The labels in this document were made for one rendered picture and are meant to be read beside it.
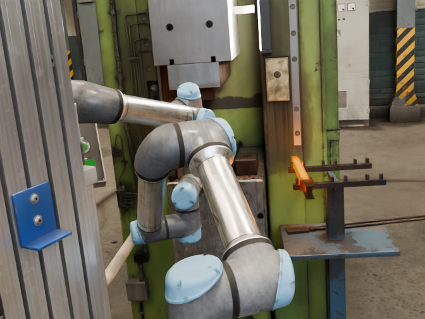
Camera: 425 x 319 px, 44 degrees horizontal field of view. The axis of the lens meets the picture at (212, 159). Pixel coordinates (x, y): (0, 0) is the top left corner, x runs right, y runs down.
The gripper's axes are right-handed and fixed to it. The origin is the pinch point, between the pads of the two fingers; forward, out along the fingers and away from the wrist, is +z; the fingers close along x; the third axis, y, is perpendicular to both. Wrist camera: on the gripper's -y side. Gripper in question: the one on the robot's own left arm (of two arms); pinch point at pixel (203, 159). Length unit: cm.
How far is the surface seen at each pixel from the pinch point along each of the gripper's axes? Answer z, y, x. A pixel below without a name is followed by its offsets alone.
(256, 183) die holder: 10.4, 3.8, 19.5
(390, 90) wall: 340, -479, 179
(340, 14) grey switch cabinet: 218, -485, 106
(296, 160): 7.4, -4.7, 35.1
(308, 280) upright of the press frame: 66, 11, 39
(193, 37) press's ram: -35.8, -28.9, -1.1
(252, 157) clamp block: 7.6, -7.3, 18.1
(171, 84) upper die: -20.9, -20.5, -11.0
